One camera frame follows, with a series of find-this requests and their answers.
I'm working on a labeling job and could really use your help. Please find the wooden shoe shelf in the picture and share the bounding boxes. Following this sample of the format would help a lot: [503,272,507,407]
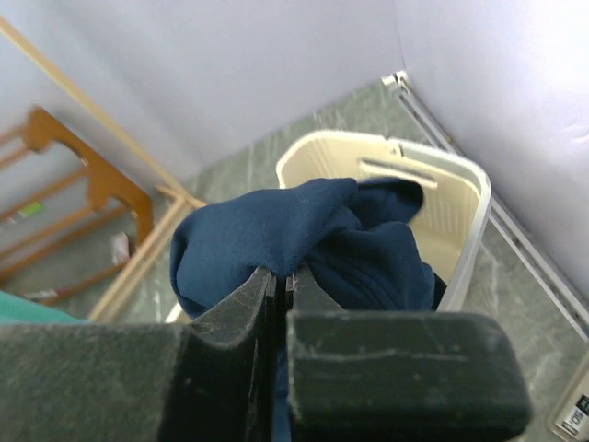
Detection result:
[1,106,155,305]

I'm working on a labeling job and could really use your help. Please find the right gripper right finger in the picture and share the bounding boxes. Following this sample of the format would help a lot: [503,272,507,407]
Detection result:
[286,268,532,441]

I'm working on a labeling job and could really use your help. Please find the teal t shirt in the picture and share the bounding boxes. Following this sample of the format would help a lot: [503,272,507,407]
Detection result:
[0,292,87,326]

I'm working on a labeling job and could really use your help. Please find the cream plastic laundry basket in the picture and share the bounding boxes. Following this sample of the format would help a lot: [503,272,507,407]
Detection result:
[275,130,488,310]

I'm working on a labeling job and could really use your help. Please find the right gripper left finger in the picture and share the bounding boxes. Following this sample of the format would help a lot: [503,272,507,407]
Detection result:
[1,269,276,441]

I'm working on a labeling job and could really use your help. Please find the wooden clothes rack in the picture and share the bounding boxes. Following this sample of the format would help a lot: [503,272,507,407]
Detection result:
[1,20,199,322]

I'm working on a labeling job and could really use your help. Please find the green white pen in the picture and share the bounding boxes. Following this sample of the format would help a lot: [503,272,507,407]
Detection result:
[6,202,45,224]

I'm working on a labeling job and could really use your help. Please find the navy blue t shirt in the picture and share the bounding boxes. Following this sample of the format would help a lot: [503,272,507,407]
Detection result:
[169,178,446,317]

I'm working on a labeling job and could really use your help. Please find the small device on table edge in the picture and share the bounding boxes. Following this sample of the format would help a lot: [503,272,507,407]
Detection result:
[547,356,589,442]

